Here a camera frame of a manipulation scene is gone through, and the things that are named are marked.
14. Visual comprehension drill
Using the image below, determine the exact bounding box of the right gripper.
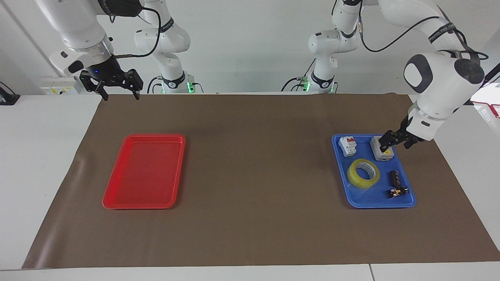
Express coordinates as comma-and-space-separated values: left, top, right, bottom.
79, 56, 144, 101

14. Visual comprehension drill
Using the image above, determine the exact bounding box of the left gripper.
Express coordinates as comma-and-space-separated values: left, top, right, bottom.
379, 115, 425, 153

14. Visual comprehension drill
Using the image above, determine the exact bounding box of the yellow tape roll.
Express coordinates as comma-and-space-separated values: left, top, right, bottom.
347, 158, 381, 190

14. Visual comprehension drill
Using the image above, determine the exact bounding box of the grey junction box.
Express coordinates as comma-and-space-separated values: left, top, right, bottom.
370, 135, 395, 162

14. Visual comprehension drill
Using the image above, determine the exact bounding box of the black and yellow connector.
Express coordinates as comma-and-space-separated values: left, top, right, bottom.
386, 185, 409, 199

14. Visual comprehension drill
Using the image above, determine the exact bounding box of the white circuit breaker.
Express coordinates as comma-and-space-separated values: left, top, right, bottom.
338, 136, 357, 158

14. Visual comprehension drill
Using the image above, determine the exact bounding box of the blue plastic tray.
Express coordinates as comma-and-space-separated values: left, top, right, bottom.
331, 133, 417, 209

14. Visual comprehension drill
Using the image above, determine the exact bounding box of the red plastic tray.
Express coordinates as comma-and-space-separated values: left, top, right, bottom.
102, 133, 187, 210

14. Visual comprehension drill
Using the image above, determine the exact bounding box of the white wall socket strip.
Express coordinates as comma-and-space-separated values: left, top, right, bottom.
40, 76, 83, 96

